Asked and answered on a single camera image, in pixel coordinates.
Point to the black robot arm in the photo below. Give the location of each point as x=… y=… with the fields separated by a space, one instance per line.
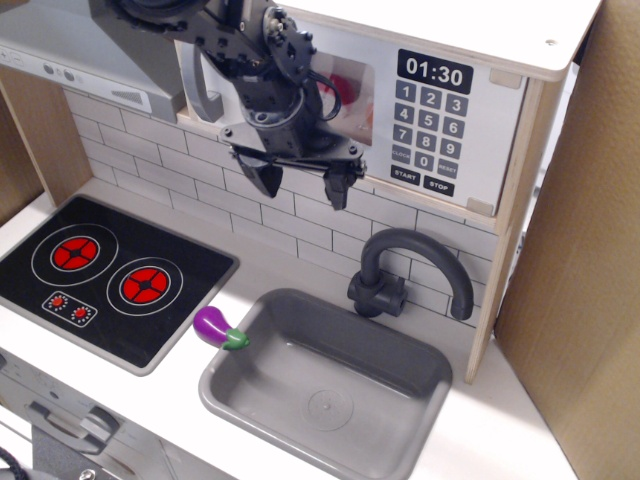
x=258 y=48

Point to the grey range hood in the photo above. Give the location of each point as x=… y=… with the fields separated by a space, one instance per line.
x=83 y=46

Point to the brown cardboard panel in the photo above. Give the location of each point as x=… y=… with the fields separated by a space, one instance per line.
x=569 y=323

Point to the black toy stovetop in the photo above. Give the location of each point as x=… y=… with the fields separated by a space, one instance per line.
x=118 y=286

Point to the purple toy eggplant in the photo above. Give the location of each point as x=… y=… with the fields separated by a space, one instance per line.
x=211 y=326

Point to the grey microwave door handle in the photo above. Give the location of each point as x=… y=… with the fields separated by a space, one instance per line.
x=207 y=105

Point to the white microwave door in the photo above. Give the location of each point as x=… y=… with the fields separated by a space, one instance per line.
x=444 y=121

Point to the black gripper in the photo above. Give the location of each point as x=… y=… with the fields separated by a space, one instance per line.
x=265 y=142

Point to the dark grey toy faucet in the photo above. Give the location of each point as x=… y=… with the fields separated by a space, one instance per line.
x=378 y=287

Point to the grey plastic sink basin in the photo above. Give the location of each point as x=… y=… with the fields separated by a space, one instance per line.
x=344 y=393

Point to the grey oven door handle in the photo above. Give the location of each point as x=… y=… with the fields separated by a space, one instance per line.
x=89 y=434

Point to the red white toy food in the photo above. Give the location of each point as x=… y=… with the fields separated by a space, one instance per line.
x=347 y=101

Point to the grey toy oven front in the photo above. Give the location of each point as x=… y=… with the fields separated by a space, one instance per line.
x=114 y=442

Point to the wooden toy microwave cabinet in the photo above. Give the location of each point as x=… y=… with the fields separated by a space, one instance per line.
x=536 y=39

